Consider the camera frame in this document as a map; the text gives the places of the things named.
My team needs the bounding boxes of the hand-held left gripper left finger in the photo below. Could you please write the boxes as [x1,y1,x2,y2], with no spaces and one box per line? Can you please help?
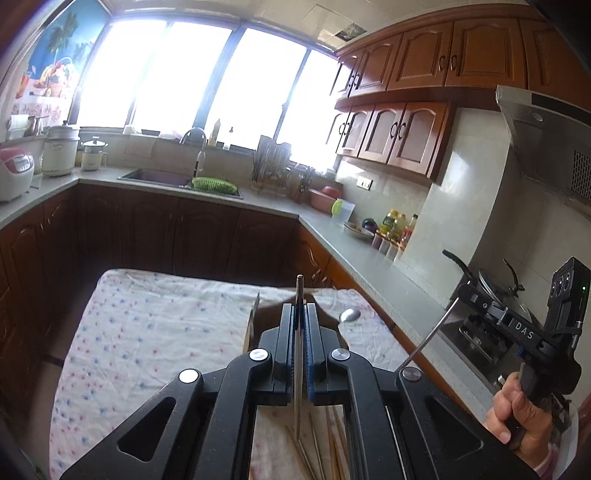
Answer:
[60,302,301,480]

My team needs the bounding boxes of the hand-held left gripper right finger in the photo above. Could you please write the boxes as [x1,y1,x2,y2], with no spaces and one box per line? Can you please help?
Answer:
[302,302,539,480]

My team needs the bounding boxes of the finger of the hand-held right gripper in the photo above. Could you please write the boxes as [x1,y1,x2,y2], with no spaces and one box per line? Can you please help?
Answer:
[456,281,493,325]

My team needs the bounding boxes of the wooden utensil holder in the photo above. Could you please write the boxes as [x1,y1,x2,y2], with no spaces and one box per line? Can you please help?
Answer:
[243,292,345,355]

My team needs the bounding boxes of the metal chopstick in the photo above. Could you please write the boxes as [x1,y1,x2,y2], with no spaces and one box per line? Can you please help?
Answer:
[294,274,306,440]
[298,438,320,480]
[309,410,326,480]
[393,298,461,373]

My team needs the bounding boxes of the metal spoon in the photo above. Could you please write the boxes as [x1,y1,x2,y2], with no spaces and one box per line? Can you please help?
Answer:
[337,308,362,334]

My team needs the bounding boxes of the person's right hand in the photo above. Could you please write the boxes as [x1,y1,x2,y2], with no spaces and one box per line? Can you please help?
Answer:
[484,371,566,455]

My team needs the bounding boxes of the glass pot lid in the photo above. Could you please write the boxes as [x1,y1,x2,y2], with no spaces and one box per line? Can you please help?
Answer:
[477,258,528,308]

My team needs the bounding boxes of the steel gas stove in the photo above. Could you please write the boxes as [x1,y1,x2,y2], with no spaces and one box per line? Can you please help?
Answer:
[438,295,525,385]

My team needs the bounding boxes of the dark sauce bottle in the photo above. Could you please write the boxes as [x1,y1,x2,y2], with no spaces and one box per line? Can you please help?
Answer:
[402,213,419,250]

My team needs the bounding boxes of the grey speckled kitchen countertop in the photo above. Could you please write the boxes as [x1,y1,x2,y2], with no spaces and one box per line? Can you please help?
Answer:
[0,165,499,409]

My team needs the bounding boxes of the white plate with food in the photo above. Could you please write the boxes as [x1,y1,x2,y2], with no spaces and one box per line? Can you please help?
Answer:
[343,222,376,241]

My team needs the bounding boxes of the clear pitcher with green lid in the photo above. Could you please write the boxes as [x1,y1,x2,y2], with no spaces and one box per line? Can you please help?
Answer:
[331,198,356,222]

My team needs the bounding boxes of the pink plastic basin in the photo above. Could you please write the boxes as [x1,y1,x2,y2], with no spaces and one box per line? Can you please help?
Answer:
[308,185,345,213]

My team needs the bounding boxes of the dark wooden base cabinets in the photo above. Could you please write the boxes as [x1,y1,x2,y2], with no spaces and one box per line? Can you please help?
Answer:
[0,182,462,416]

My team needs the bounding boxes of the floral table cloth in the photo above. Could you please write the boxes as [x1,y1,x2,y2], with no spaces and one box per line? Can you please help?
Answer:
[48,269,416,480]

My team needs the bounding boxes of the knife block with knives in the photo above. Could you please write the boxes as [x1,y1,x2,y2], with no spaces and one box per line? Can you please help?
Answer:
[293,166,315,204]

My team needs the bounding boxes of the steel range hood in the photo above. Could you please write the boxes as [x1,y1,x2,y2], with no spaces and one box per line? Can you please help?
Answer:
[495,84,591,206]

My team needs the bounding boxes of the green plastic basket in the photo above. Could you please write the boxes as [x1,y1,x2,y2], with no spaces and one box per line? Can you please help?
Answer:
[191,176,239,195]

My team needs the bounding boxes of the metal kitchen faucet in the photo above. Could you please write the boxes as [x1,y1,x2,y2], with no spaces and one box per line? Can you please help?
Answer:
[179,128,209,179]

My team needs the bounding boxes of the steel kitchen sink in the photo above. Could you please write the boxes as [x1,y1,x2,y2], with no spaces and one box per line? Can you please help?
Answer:
[117,167,244,200]

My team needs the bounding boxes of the small white electric pot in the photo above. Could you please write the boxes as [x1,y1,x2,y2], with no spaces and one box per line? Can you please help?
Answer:
[81,136,110,172]

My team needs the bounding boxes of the kitchen window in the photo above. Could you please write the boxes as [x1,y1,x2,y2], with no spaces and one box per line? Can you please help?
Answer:
[74,18,345,162]

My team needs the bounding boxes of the white slow cooker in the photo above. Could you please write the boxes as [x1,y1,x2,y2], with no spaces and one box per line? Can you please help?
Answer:
[41,121,81,178]

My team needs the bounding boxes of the red and white rice cooker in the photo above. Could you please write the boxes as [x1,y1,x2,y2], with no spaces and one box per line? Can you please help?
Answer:
[0,148,36,203]

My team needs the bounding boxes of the paper towel roll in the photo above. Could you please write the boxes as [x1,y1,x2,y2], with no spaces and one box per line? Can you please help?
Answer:
[7,114,31,139]

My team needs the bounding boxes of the black wok with handle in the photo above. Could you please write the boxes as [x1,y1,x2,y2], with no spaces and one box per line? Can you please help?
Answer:
[442,249,546,333]

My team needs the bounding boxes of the wire dish rack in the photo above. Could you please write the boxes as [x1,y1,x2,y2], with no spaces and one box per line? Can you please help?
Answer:
[250,135,293,197]

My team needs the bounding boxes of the wooden wall cabinets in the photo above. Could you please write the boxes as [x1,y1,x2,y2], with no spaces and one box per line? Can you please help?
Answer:
[325,4,591,186]

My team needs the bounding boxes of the tropical fruit wall poster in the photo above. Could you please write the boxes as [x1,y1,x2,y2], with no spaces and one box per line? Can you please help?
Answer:
[11,0,110,125]

